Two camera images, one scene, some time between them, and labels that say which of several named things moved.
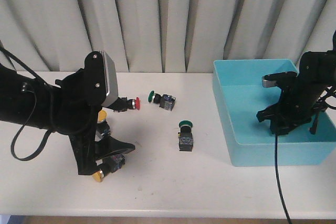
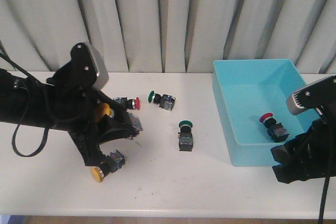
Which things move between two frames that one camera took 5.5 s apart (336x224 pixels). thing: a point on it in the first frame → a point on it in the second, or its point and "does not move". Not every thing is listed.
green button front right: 185,137 does not move
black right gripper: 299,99 → 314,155
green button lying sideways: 165,101 does not move
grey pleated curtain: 165,22 does not move
